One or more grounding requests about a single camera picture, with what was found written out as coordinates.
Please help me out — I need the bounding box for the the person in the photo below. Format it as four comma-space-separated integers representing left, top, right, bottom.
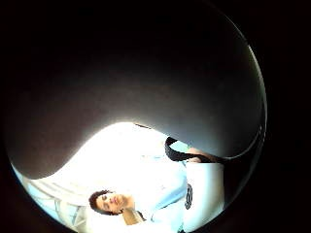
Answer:
87, 122, 227, 233

